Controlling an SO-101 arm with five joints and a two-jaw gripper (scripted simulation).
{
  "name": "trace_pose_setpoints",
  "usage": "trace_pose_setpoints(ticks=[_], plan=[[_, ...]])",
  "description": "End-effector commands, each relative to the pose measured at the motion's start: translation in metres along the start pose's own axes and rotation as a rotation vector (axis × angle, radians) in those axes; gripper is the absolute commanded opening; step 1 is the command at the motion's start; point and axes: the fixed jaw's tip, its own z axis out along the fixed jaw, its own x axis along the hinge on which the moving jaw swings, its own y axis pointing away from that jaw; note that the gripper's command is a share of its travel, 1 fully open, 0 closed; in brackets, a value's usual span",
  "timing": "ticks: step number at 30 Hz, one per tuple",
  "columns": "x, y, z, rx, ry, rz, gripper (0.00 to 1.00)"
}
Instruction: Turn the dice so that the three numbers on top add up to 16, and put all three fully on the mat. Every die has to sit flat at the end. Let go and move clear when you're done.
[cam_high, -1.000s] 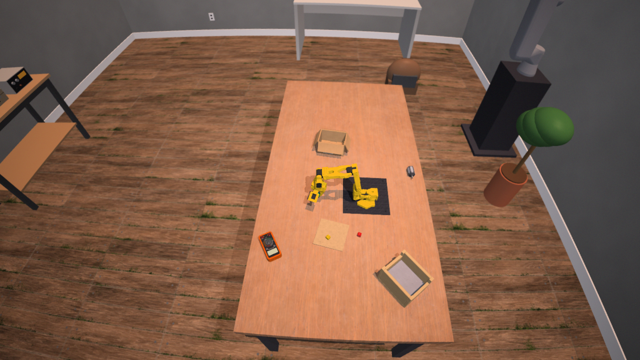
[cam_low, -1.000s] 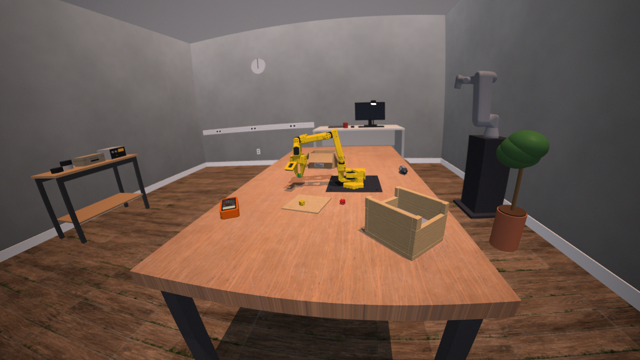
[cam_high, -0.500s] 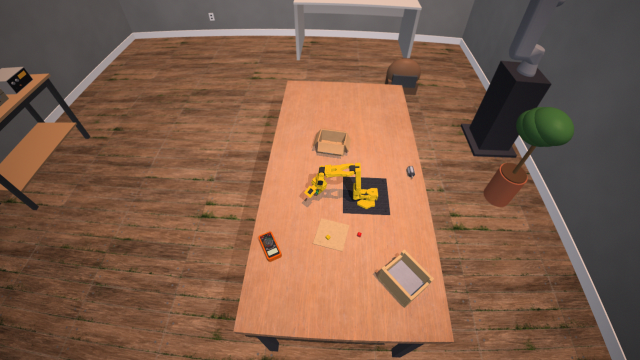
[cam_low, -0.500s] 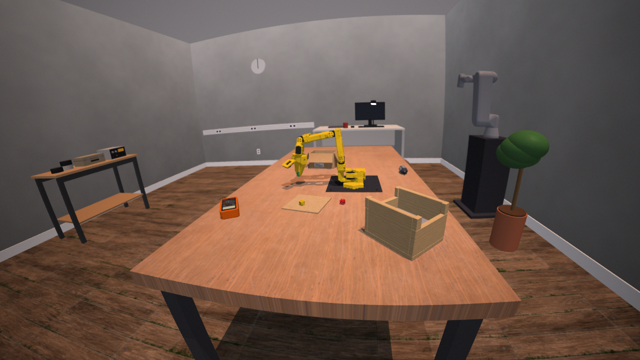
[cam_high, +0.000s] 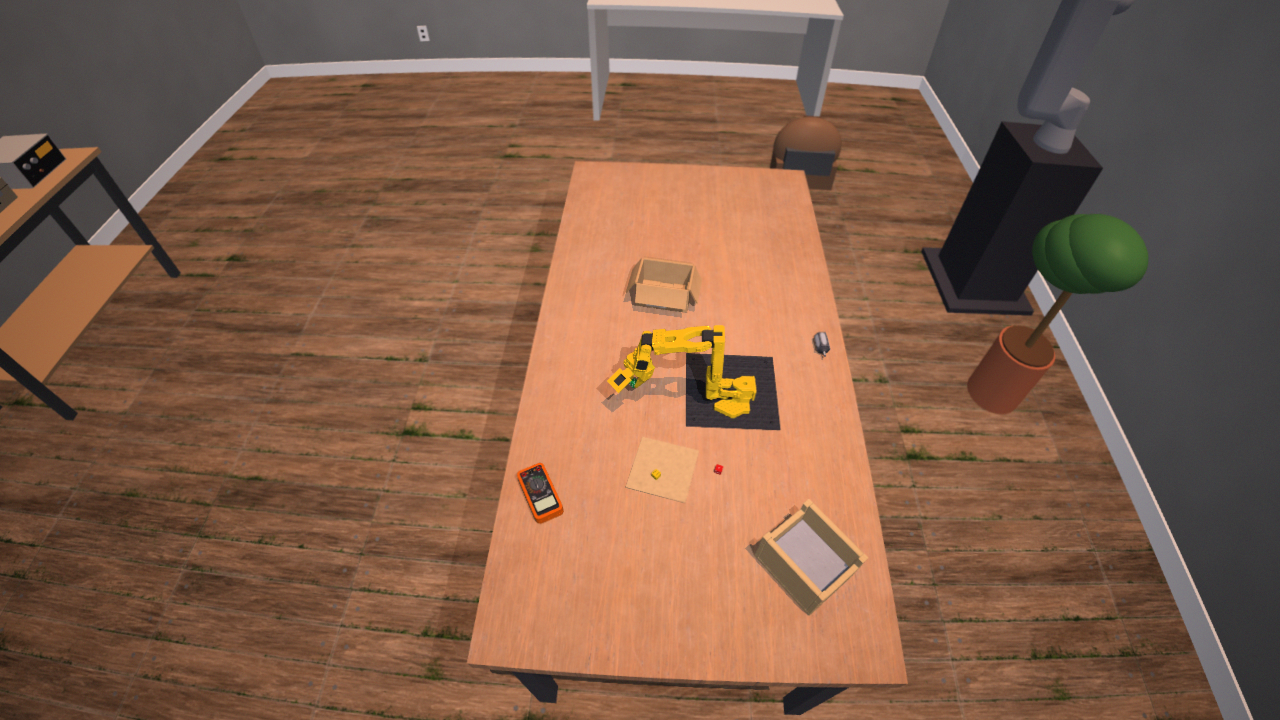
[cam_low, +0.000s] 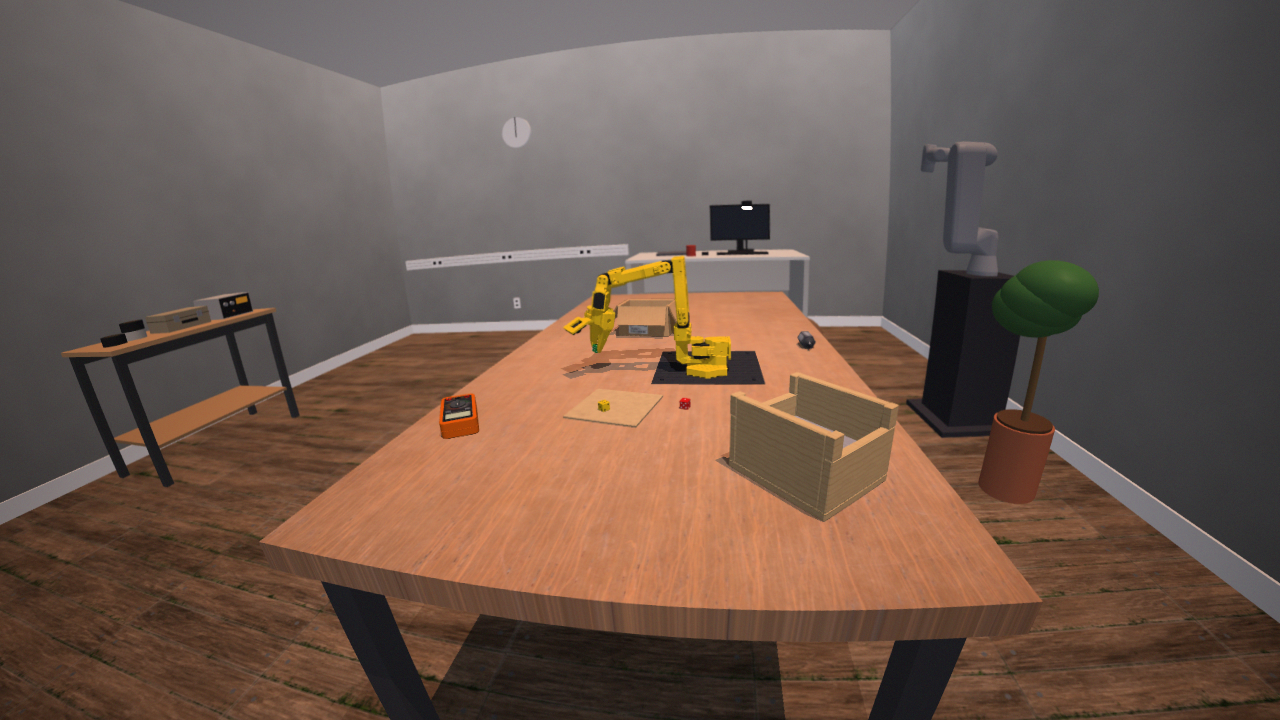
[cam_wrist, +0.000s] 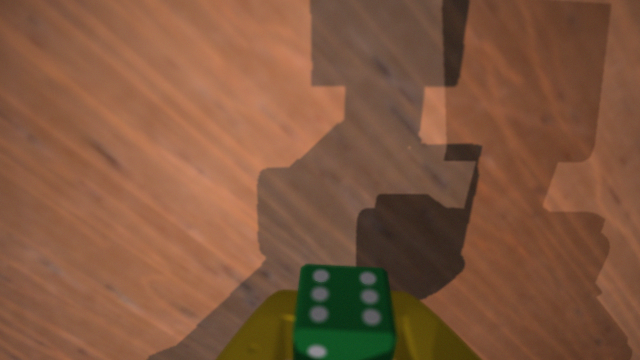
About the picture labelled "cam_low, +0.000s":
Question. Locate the orange digital multimeter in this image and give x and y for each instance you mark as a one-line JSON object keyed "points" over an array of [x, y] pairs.
{"points": [[458, 416]]}

